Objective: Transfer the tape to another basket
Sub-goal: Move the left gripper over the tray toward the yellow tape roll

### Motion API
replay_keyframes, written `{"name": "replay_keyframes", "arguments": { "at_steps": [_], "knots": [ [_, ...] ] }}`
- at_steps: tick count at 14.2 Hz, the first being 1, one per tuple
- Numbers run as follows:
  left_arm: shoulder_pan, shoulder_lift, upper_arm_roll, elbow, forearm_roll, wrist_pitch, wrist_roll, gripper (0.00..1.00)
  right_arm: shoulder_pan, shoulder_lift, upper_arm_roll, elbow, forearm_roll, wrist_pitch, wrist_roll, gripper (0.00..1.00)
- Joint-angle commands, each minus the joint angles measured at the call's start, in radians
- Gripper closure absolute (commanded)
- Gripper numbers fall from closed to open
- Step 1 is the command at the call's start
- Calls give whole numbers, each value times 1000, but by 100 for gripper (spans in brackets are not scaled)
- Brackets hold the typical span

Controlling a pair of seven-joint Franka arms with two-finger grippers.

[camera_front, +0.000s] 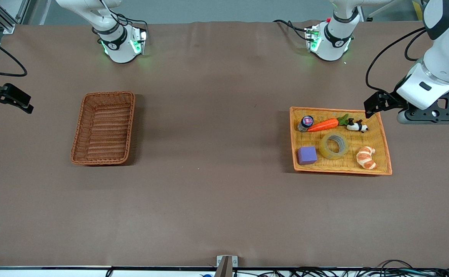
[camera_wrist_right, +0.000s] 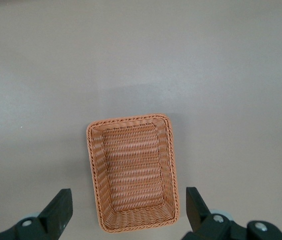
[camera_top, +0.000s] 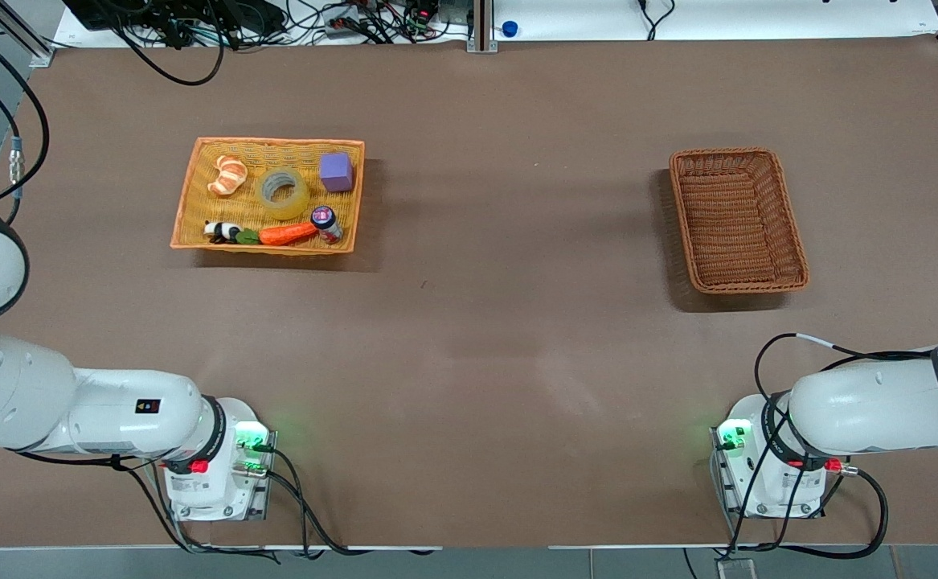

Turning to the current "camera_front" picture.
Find orange wicker basket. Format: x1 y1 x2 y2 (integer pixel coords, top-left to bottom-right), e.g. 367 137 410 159
289 107 393 176

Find right arm base connector plate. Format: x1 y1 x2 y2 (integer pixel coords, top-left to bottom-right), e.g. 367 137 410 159
130 28 148 55

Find brown wicker basket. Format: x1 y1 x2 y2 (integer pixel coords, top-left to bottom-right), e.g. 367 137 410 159
70 91 136 166

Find table edge trim strip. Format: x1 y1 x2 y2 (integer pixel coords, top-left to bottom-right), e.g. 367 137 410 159
0 265 449 270

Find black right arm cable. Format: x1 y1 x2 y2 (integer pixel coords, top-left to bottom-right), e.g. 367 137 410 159
0 30 28 77

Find left arm base connector plate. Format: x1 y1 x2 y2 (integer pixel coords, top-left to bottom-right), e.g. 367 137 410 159
305 24 321 53

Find black white panda toy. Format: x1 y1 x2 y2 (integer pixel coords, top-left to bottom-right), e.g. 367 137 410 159
346 118 369 133

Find black right arm base cables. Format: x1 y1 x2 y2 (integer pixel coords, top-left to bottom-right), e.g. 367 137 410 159
100 0 149 32

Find orange toy carrot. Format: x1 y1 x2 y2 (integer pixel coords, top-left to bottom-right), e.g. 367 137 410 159
307 113 350 132

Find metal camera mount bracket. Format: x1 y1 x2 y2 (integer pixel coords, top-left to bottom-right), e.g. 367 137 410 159
216 255 238 277

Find grey metal strut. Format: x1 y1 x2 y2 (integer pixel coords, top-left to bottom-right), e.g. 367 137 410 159
366 0 396 22

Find toy croissant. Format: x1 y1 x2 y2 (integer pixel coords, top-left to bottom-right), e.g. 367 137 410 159
356 146 379 170

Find black left arm base cable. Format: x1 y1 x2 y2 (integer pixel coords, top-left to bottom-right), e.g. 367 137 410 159
273 19 309 41

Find short black left arm cable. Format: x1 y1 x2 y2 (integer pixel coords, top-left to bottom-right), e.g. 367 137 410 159
404 34 427 62

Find clear yellowish tape roll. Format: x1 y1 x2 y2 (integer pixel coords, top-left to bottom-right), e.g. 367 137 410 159
320 132 349 160

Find slanted aluminium profile with bracket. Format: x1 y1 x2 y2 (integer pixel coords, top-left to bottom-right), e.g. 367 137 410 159
0 0 16 34

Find small jar blue lid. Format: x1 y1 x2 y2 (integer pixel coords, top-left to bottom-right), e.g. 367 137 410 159
297 115 315 132

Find purple cube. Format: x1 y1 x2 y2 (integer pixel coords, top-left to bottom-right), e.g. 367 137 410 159
297 146 318 165

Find brown table cover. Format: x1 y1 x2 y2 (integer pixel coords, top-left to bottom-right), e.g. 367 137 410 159
0 20 449 269

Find upright aluminium profile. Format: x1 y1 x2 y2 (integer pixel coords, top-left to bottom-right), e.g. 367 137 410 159
16 0 31 24

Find long black left arm cable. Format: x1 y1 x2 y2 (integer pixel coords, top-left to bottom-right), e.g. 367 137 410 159
366 27 427 93

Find black cable bundle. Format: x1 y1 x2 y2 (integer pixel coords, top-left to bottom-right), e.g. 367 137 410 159
234 260 449 277

